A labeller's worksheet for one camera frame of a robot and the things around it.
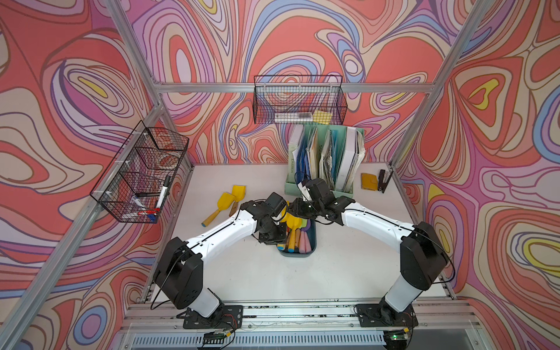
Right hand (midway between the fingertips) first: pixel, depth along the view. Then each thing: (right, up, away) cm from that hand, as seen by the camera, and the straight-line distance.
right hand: (289, 215), depth 84 cm
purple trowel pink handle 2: (+5, -13, 0) cm, 14 cm away
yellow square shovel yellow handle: (0, +1, -13) cm, 13 cm away
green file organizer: (+18, +26, +9) cm, 33 cm away
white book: (+26, +23, +7) cm, 35 cm away
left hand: (-1, -9, -5) cm, 10 cm away
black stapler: (+47, +12, +23) cm, 54 cm away
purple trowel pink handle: (+7, -13, +1) cm, 15 cm away
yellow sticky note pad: (+42, +14, +27) cm, 52 cm away
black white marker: (-41, +9, -16) cm, 45 cm away
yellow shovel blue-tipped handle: (+4, -6, +9) cm, 11 cm away
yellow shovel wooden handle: (-24, +9, +23) cm, 34 cm away
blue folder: (+6, +20, +11) cm, 24 cm away
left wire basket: (-54, +12, -11) cm, 56 cm away
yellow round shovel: (-30, +4, +20) cm, 37 cm away
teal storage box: (+10, -8, +6) cm, 14 cm away
